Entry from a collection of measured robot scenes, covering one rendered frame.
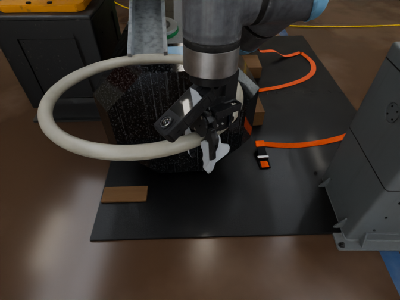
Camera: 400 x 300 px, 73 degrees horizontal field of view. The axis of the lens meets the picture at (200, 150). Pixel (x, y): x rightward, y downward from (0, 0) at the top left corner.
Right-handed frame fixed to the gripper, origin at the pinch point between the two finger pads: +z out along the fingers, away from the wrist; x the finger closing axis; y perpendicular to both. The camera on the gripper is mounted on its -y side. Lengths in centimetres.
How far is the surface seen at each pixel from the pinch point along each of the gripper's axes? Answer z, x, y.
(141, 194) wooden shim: 80, 65, 8
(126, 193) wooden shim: 80, 70, 1
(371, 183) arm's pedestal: 45, -14, 81
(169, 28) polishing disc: -3, 72, 36
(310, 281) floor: 85, -21, 49
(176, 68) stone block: 8, 58, 30
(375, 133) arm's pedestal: 27, -4, 88
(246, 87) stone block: 20, 46, 60
